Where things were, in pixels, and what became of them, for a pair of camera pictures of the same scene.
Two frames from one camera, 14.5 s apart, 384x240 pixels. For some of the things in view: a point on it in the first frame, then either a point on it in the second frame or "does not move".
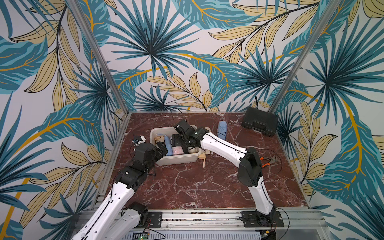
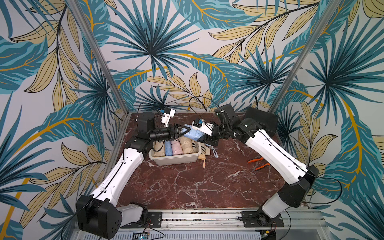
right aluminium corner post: [315, 34] does not move
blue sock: [169, 152] does not move
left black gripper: [163, 148] to [174, 131]
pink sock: [177, 150] does not move
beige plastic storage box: [192, 158] does not move
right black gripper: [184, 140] to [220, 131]
